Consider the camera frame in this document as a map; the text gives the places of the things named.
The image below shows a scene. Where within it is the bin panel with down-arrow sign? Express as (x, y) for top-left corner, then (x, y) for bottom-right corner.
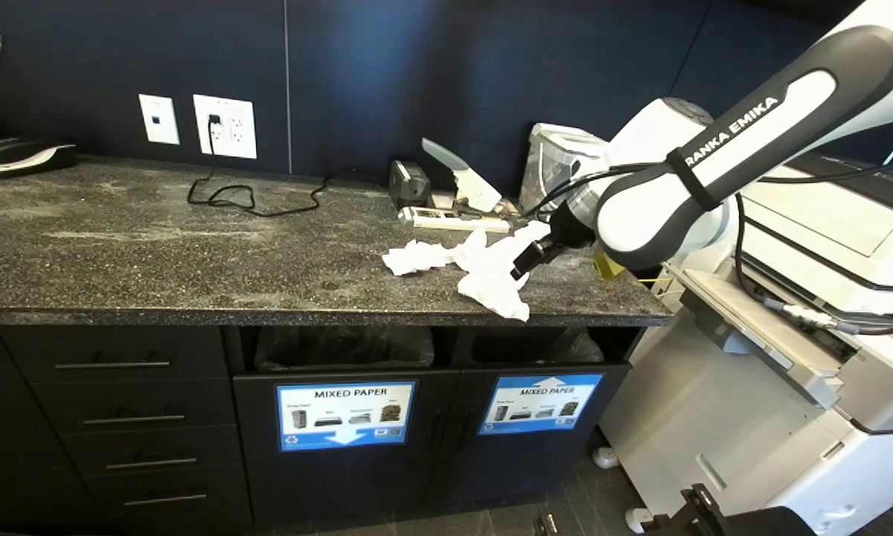
(231, 370), (462, 524)

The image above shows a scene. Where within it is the black cable on counter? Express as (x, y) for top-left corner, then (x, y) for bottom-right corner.
(185, 117), (334, 221)

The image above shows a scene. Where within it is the stapler with grey lever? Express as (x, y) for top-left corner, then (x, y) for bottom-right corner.
(397, 135), (517, 239)

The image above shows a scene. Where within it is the gold wrist camera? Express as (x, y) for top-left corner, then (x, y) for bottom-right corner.
(592, 248), (630, 282)

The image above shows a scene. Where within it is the paper with handwriting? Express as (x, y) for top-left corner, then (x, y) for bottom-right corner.
(504, 217), (554, 262)

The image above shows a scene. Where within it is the large white wall outlet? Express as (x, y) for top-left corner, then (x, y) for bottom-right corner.
(191, 92), (260, 162)

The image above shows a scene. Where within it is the mixed paper sign arrow down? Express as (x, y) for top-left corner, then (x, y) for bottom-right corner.
(275, 379), (417, 455)

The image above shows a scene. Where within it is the long white paper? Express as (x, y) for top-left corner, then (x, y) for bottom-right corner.
(449, 230), (535, 326)

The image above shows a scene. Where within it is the wide crumpled white paper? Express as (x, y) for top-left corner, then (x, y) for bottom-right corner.
(379, 239), (462, 279)

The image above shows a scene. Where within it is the thin black camera cable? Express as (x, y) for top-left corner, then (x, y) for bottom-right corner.
(726, 190), (893, 339)

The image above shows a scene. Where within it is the grey printer side tray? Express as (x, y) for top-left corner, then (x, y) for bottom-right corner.
(663, 259), (852, 406)

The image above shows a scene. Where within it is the mixed paper sign arrow up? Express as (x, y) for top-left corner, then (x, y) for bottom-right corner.
(475, 372), (606, 439)

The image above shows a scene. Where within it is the dark cabinet drawer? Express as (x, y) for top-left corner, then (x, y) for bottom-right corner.
(26, 385), (239, 436)
(59, 425), (248, 483)
(86, 474), (254, 531)
(0, 326), (231, 388)

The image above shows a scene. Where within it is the black velcro strap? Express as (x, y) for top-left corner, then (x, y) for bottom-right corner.
(663, 145), (726, 214)

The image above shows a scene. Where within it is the large white office printer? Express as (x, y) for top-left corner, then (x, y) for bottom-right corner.
(596, 145), (893, 536)

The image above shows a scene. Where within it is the small white wall plate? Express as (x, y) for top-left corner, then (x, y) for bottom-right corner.
(136, 92), (182, 150)

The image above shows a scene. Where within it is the grey plastic bin liner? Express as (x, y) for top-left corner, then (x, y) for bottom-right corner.
(249, 327), (437, 376)

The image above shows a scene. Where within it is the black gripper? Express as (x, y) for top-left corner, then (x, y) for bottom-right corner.
(510, 201), (602, 279)

